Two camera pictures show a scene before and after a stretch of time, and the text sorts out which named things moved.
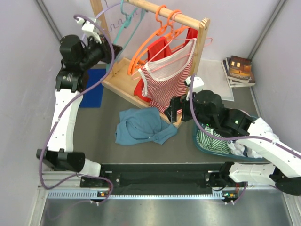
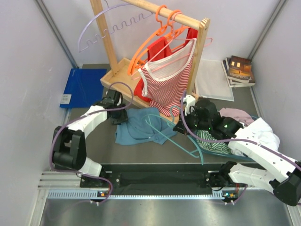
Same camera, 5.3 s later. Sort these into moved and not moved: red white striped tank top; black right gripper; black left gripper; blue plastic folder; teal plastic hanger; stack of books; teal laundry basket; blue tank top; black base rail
Moved: black right gripper; teal plastic hanger; black left gripper
Not moved: blue tank top; stack of books; teal laundry basket; blue plastic folder; black base rail; red white striped tank top
